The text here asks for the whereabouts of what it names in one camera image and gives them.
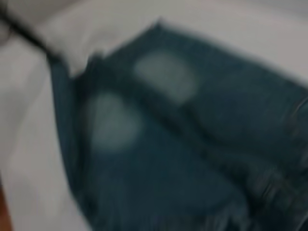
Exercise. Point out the blue denim shorts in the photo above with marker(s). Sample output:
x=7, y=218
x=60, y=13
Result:
x=180, y=156

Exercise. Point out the white table cloth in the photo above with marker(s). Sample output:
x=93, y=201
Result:
x=26, y=120

